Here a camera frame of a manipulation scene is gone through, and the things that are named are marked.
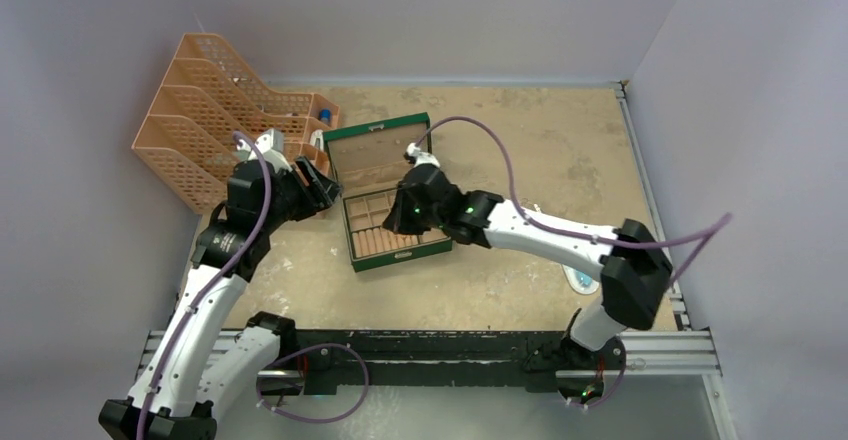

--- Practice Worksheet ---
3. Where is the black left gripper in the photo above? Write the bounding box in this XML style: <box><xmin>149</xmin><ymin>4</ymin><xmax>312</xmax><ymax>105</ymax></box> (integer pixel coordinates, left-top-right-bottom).
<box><xmin>259</xmin><ymin>155</ymin><xmax>341</xmax><ymax>233</ymax></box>

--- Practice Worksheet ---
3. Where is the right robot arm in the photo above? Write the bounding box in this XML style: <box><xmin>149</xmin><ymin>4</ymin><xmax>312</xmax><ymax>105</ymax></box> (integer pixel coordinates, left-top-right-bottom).
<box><xmin>382</xmin><ymin>165</ymin><xmax>673</xmax><ymax>367</ymax></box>

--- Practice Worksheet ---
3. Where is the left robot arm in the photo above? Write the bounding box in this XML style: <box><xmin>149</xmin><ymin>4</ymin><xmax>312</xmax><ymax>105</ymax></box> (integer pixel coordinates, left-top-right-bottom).
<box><xmin>98</xmin><ymin>156</ymin><xmax>342</xmax><ymax>439</ymax></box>

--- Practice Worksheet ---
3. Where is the green jewelry box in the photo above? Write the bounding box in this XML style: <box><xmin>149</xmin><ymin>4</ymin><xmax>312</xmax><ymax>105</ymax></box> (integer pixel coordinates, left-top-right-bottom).
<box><xmin>323</xmin><ymin>112</ymin><xmax>453</xmax><ymax>272</ymax></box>

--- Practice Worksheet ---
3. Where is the orange mesh file organizer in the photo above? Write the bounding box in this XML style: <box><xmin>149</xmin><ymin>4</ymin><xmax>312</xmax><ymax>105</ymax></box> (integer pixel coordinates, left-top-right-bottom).
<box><xmin>132</xmin><ymin>33</ymin><xmax>341</xmax><ymax>214</ymax></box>

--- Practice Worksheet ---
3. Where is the blue white oval dish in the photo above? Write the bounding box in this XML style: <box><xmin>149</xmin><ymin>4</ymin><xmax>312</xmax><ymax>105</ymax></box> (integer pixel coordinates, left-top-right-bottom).
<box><xmin>562</xmin><ymin>265</ymin><xmax>600</xmax><ymax>296</ymax></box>

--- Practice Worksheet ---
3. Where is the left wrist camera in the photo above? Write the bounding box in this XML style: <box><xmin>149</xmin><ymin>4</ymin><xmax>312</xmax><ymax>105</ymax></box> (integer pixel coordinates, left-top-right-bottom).
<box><xmin>235</xmin><ymin>129</ymin><xmax>292</xmax><ymax>173</ymax></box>

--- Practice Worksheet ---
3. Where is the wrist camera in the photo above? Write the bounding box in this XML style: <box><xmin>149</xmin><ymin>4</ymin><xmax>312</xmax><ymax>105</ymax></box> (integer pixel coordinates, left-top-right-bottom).
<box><xmin>235</xmin><ymin>129</ymin><xmax>292</xmax><ymax>173</ymax></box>
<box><xmin>404</xmin><ymin>143</ymin><xmax>441</xmax><ymax>168</ymax></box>

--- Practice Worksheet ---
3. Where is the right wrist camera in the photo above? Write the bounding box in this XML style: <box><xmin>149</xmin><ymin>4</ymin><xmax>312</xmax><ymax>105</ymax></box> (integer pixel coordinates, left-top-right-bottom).
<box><xmin>404</xmin><ymin>143</ymin><xmax>441</xmax><ymax>168</ymax></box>

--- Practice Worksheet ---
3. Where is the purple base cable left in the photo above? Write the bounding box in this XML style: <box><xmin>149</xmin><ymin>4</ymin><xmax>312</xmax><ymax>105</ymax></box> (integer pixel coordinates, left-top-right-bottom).
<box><xmin>254</xmin><ymin>342</ymin><xmax>370</xmax><ymax>425</ymax></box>

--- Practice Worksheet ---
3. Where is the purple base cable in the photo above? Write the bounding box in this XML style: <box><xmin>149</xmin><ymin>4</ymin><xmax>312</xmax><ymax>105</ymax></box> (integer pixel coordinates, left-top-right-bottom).
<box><xmin>559</xmin><ymin>337</ymin><xmax>631</xmax><ymax>412</ymax></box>
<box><xmin>254</xmin><ymin>342</ymin><xmax>370</xmax><ymax>425</ymax></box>

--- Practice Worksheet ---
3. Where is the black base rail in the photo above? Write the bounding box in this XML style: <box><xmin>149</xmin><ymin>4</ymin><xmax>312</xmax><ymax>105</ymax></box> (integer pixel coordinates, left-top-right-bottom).
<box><xmin>251</xmin><ymin>311</ymin><xmax>631</xmax><ymax>399</ymax></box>

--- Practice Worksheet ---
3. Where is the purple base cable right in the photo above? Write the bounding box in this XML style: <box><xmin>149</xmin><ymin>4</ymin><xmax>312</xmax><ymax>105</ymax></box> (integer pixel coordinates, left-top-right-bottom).
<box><xmin>559</xmin><ymin>337</ymin><xmax>631</xmax><ymax>412</ymax></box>

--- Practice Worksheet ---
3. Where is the aluminium frame rail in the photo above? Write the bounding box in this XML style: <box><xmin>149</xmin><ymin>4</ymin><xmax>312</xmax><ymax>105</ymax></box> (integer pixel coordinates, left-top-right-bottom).
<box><xmin>613</xmin><ymin>80</ymin><xmax>738</xmax><ymax>439</ymax></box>

